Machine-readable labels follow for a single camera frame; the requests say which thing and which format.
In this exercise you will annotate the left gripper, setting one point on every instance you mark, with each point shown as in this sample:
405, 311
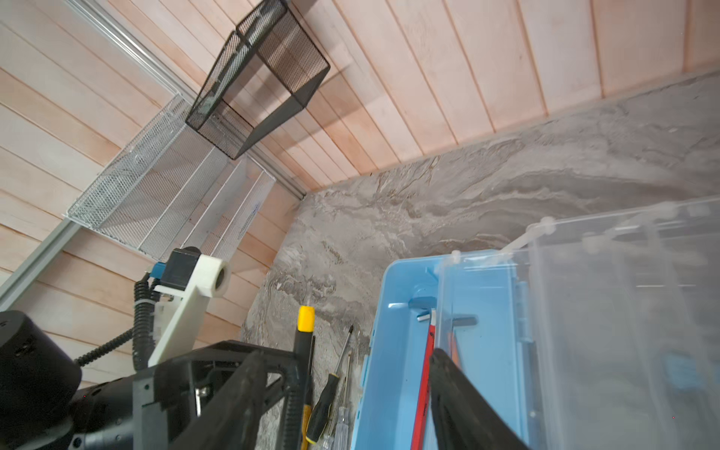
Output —
151, 408

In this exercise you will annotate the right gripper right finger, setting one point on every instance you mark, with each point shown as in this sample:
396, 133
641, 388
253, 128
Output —
462, 418

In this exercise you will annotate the black mesh basket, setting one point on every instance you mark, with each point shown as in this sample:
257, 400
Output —
266, 73

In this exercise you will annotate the yellow black small screwdriver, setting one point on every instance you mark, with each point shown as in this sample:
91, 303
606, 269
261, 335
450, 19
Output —
319, 417

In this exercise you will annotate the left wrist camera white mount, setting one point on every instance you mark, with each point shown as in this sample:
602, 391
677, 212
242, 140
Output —
191, 280

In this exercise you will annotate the white wire mesh shelf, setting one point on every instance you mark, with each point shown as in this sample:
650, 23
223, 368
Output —
170, 188

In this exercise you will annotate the blue plastic tool box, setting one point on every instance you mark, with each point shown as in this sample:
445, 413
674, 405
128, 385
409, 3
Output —
599, 332

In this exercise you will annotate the clear handled screwdriver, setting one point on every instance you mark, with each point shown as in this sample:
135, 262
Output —
341, 435

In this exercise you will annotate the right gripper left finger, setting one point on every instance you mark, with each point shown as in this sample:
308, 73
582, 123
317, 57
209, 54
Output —
232, 418

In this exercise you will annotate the yellow handled screwdriver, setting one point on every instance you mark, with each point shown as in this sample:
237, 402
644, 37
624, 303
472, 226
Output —
303, 351

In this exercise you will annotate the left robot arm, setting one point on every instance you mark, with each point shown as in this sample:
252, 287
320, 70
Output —
38, 383

